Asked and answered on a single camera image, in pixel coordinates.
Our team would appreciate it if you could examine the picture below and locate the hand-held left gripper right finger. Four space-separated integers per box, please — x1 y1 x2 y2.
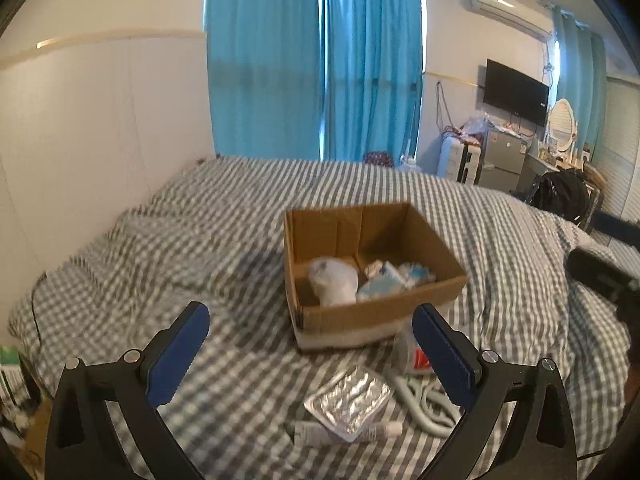
411 302 581 480

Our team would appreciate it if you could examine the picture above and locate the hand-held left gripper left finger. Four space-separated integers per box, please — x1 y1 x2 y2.
44 301 211 480

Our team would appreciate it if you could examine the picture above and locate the clear bag with red label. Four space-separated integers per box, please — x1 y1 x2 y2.
391 324 441 376

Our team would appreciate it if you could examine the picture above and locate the white cable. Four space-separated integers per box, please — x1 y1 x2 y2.
387 371 463 434

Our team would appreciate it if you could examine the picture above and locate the brown cardboard box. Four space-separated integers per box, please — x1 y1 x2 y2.
283 202 469 352

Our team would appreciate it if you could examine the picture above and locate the silver foil blister pack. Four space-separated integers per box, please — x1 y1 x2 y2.
302 365 392 443

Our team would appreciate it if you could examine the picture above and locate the white tube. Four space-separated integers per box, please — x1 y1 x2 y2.
292 420 404 446

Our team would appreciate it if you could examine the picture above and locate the black backpack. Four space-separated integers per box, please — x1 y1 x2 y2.
529 168 594 227

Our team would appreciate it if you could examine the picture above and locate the wooden chair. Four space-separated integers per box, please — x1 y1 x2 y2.
581 162 607 233

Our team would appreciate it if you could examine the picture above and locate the blue face mask pack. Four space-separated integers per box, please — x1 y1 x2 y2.
356 262 437 304

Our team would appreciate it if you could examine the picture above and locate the grey checked blanket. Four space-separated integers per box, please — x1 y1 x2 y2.
7 155 633 480

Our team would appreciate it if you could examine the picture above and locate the dressing desk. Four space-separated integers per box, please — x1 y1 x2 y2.
517 152 588 196

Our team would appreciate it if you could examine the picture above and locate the white louvered wardrobe door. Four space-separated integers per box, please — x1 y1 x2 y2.
599 77 640 222

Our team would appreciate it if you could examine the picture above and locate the white crumpled plastic bag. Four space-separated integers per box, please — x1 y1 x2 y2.
306 256 360 307

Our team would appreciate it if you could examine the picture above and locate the grey mini fridge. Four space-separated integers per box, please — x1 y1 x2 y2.
478 127 527 192

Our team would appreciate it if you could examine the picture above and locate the white oval mirror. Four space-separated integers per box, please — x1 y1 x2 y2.
546 98 580 154

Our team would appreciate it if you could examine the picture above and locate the black and white suitcase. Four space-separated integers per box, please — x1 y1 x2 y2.
462 141 484 185

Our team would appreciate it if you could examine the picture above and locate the light blue suitcase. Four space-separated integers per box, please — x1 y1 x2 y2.
437 137 467 181

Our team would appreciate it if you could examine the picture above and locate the narrow blue curtain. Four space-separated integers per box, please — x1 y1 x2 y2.
552 7 609 159

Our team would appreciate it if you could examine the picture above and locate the clear plastic bag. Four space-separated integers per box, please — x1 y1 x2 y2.
459 115 492 144

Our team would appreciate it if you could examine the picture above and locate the white air conditioner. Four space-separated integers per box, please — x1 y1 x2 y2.
467 0 554 39

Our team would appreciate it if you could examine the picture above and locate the wide blue curtain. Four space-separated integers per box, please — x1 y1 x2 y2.
204 0 322 162
319 0 425 163

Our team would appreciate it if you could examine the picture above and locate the thin black cable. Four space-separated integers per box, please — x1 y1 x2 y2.
29 271 48 358

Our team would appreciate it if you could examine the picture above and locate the black wall television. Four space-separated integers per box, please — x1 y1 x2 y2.
483 59 550 128

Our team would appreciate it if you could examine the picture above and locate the black hanging cable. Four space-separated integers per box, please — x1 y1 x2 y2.
434 81 449 132

